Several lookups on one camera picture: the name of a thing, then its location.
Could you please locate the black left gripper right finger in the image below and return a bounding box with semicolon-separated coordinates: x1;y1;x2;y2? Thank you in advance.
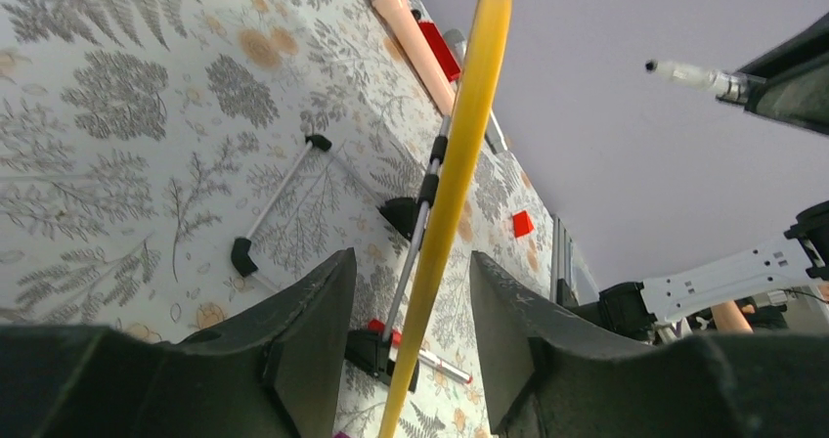
469;251;828;437

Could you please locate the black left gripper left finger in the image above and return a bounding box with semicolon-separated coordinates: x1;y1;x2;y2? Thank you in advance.
1;248;356;437

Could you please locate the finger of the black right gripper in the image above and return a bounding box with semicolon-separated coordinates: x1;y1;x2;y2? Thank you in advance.
717;16;828;136

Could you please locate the yellow framed whiteboard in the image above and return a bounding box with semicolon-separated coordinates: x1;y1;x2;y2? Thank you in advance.
378;0;512;438

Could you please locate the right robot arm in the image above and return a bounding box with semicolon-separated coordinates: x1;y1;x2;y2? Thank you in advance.
576;17;828;342

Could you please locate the red capped white marker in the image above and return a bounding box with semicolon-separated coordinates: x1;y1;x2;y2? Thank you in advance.
368;319;473;384

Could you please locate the red triangular block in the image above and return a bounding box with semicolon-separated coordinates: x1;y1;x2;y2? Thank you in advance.
512;210;535;239

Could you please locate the red box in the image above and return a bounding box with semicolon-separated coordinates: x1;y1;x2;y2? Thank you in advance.
417;21;461;83

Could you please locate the whiteboard wire stand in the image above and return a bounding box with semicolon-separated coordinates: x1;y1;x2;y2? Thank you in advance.
230;134;438;394

